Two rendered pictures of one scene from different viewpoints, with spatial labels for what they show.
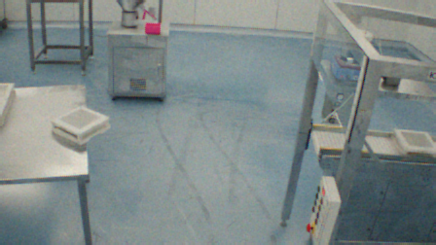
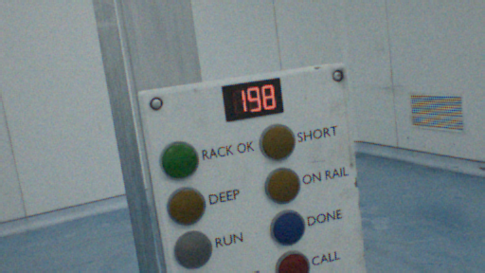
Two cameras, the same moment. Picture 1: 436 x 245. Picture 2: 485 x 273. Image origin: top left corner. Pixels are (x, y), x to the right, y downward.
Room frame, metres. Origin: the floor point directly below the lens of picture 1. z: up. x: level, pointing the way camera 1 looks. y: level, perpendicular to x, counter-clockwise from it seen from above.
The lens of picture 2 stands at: (1.50, -0.04, 1.10)
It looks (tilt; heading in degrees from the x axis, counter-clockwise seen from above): 10 degrees down; 255
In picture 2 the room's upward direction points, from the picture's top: 8 degrees counter-clockwise
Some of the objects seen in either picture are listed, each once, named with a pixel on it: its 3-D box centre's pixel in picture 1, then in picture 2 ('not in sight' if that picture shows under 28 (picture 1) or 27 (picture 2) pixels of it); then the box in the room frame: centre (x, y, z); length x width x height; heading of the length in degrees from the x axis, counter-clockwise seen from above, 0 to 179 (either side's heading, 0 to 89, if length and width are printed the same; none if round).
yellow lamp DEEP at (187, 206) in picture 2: not in sight; (187, 206); (1.45, -0.41, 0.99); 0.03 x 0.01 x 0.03; 1
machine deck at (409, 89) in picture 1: (377, 80); not in sight; (2.26, -0.83, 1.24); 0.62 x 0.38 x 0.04; 91
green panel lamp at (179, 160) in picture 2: not in sight; (179, 160); (1.45, -0.41, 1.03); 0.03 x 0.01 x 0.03; 1
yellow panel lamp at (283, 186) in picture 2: not in sight; (283, 186); (1.37, -0.41, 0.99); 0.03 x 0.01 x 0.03; 1
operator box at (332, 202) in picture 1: (324, 213); (259, 224); (1.39, -0.45, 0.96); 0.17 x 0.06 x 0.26; 1
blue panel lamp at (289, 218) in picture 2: not in sight; (288, 227); (1.37, -0.41, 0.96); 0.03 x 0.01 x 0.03; 1
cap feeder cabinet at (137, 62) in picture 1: (138, 60); not in sight; (4.41, 1.01, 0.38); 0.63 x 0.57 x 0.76; 99
